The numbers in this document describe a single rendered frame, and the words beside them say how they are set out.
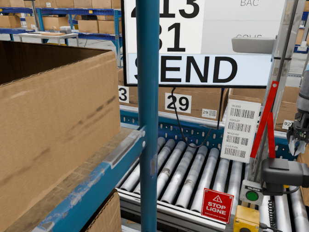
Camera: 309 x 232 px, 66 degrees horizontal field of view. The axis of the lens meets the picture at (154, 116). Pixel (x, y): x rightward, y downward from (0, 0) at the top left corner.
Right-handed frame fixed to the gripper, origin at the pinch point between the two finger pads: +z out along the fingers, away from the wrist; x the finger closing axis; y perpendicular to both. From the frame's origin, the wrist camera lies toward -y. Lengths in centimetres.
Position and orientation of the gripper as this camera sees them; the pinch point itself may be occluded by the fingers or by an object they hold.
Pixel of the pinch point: (294, 151)
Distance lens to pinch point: 114.2
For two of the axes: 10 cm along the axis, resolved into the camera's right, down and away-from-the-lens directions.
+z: -0.1, 9.1, 4.2
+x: 9.4, 1.6, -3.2
